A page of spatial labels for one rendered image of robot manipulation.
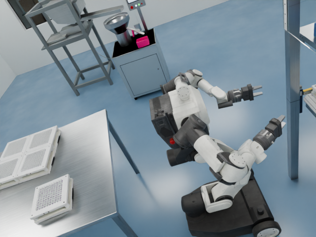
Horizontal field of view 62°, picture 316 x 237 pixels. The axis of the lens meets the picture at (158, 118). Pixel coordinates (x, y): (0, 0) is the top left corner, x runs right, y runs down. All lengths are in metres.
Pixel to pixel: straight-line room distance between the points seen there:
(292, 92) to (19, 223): 1.94
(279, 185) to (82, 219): 1.65
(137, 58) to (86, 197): 2.28
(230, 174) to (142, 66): 2.72
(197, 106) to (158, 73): 2.40
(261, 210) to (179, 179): 0.91
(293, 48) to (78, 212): 1.59
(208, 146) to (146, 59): 2.57
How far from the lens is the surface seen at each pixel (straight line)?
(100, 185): 1.80
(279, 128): 1.50
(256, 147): 1.41
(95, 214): 1.69
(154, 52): 3.60
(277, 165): 2.68
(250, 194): 2.28
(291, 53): 1.73
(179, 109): 1.40
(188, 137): 1.27
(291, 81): 1.84
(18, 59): 7.30
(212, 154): 1.18
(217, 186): 2.15
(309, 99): 1.91
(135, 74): 3.74
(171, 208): 2.57
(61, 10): 4.40
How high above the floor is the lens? 2.13
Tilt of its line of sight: 38 degrees down
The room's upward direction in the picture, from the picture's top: 24 degrees counter-clockwise
